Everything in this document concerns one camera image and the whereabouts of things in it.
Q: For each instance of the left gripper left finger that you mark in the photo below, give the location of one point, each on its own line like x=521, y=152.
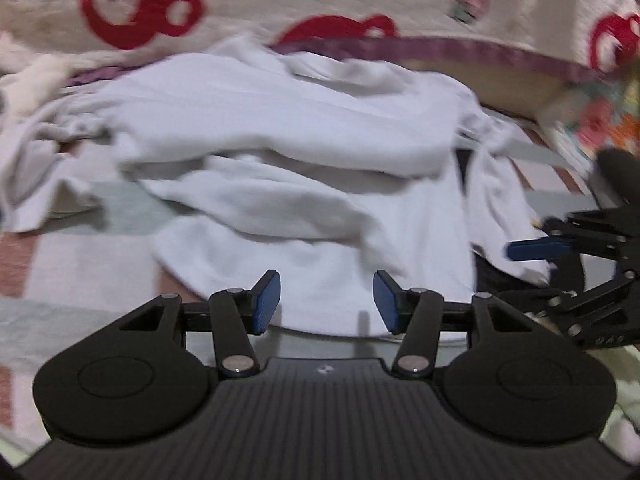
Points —
x=154, y=369

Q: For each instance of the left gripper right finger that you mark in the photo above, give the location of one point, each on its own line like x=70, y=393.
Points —
x=498, y=371

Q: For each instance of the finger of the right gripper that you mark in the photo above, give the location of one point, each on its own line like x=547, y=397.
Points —
x=611, y=234
x=606, y=316

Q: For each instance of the white t-shirt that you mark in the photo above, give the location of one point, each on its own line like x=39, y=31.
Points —
x=325, y=171

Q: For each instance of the black slipper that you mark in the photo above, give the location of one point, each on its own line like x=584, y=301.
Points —
x=498, y=283

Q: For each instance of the floral cloth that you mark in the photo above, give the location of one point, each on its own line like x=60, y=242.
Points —
x=585, y=119

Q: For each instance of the white quilt red bears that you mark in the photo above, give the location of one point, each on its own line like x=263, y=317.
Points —
x=599, y=34

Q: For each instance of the beige bed frame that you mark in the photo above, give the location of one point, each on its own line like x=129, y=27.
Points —
x=509, y=90

